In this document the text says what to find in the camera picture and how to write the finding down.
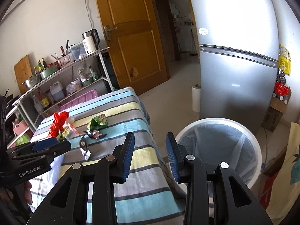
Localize red plastic bag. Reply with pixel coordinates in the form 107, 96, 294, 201
48, 111, 69, 138

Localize brown snack wrapper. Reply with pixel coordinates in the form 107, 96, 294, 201
85, 130, 107, 140

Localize green snack wrapper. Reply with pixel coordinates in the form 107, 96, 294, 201
87, 114, 108, 132

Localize small dark candy wrapper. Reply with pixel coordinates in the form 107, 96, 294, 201
79, 136, 91, 161

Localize white round trash bin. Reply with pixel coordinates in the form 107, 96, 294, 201
175, 117, 262, 188

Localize metal kitchen shelf rack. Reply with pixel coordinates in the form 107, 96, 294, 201
6, 48, 114, 147

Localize left hand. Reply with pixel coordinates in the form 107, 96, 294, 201
24, 181, 33, 205

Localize striped tablecloth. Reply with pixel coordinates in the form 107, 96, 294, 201
28, 87, 186, 224

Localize white liquid jug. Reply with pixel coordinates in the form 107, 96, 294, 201
49, 81, 65, 102

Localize white paper roll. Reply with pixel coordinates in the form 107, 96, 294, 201
192, 84, 201, 112

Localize pink plastic tray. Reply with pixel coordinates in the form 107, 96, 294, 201
58, 89, 98, 112

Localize steel mixing bowl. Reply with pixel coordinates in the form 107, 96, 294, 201
22, 73, 42, 89

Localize wooden cutting board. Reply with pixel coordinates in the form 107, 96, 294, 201
14, 55, 33, 95

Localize pink utensil box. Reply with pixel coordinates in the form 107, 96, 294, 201
58, 54, 73, 69

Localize clear plastic storage box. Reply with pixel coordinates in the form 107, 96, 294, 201
68, 42, 86, 61

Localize cardboard box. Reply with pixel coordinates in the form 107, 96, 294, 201
261, 87, 291, 133

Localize white electric kettle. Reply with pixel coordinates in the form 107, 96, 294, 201
81, 28, 100, 55

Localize pineapple print yellow blanket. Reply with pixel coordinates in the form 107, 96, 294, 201
266, 123, 299, 224

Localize red bag on box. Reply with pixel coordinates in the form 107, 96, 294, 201
274, 82, 289, 97

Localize wooden door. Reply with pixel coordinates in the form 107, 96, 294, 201
96, 0, 168, 95

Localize silver refrigerator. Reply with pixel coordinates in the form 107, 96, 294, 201
184, 0, 300, 134

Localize yellow hanging bag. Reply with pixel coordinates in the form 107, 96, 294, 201
278, 44, 291, 76

